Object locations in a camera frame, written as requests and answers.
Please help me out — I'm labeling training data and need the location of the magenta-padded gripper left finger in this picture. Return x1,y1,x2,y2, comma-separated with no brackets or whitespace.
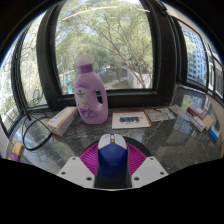
57,143,100,188

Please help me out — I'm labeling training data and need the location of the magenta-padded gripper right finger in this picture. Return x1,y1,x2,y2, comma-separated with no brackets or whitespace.
127,143,169,189

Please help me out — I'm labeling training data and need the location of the blue and white computer mouse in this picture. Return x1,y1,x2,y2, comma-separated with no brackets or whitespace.
97,133,129,179

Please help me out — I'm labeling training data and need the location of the orange and white carton box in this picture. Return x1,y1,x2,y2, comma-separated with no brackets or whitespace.
47,106,79,137

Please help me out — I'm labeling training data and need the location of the orange-bordered picture card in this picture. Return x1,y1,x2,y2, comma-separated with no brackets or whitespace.
111,110,152,130

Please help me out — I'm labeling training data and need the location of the grey printed card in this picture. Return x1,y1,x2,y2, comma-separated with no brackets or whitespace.
144,107,176,123

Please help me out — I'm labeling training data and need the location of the yellow and purple book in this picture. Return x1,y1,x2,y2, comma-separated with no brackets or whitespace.
7,140,24,163

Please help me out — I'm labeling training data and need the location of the teal printed card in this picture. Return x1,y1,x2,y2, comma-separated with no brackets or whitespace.
168,104,193,122

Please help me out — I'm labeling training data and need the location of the purple detergent bottle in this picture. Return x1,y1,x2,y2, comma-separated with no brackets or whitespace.
73,55,109,125

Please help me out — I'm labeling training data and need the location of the beige book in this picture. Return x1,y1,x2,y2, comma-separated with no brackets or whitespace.
190,114,215,132

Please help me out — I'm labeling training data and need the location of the blue box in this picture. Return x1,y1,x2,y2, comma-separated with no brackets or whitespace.
208,124,222,143

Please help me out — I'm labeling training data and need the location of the black wire stand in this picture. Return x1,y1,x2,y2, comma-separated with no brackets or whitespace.
11,29,53,152

